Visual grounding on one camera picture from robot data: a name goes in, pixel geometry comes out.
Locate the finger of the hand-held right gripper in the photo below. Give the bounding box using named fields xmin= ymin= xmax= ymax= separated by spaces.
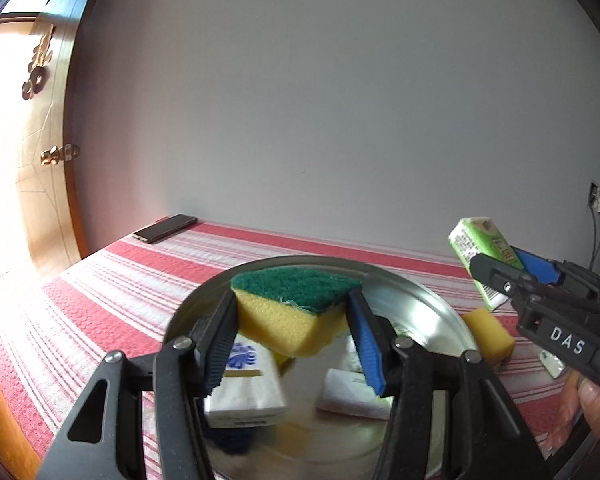
xmin=469 ymin=253 xmax=528 ymax=303
xmin=511 ymin=245 xmax=566 ymax=287

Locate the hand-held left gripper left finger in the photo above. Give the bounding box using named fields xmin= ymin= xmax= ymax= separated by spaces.
xmin=40 ymin=290 xmax=239 ymax=480

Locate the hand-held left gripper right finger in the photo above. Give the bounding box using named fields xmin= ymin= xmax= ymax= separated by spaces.
xmin=347 ymin=288 xmax=546 ymax=480

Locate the green drink carton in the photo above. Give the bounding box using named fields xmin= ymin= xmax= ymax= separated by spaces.
xmin=448 ymin=216 xmax=526 ymax=312

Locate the white blue tissue pack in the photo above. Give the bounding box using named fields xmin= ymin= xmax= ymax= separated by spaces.
xmin=202 ymin=339 xmax=289 ymax=430

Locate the stainless steel basin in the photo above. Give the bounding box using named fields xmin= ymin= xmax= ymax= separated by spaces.
xmin=164 ymin=255 xmax=481 ymax=480

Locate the yellow green sponge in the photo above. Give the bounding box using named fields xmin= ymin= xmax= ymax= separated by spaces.
xmin=461 ymin=309 xmax=515 ymax=370
xmin=230 ymin=269 xmax=363 ymax=359

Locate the person's right hand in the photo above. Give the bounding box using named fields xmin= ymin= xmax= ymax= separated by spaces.
xmin=544 ymin=372 xmax=600 ymax=461

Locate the green white tissue pack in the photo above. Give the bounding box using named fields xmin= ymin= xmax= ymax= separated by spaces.
xmin=539 ymin=350 xmax=570 ymax=380

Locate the red striped bedsheet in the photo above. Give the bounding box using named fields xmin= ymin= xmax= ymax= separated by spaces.
xmin=0 ymin=215 xmax=596 ymax=480

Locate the black smartphone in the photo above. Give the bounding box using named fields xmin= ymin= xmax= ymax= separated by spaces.
xmin=131 ymin=213 xmax=199 ymax=245

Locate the wooden door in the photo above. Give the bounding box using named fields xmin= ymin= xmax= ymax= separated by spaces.
xmin=0 ymin=0 xmax=118 ymax=291

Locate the black cable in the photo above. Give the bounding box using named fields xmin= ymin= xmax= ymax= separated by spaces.
xmin=587 ymin=207 xmax=600 ymax=273

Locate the wooden bed frame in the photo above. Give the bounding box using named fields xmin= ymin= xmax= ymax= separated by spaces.
xmin=0 ymin=352 xmax=43 ymax=480

